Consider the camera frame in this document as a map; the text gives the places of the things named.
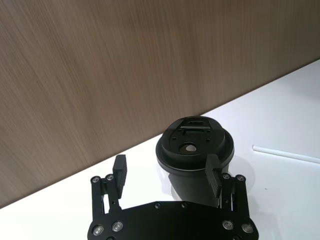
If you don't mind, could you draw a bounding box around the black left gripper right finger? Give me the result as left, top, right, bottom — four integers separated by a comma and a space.
204, 153, 260, 237

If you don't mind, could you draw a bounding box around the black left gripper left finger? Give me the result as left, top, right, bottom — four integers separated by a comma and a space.
86, 154, 128, 237

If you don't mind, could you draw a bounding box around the black round flanged cap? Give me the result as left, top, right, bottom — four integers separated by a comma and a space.
155, 115, 235, 208

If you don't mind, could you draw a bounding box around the thin white strip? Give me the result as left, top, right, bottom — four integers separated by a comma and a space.
251, 144, 320, 165

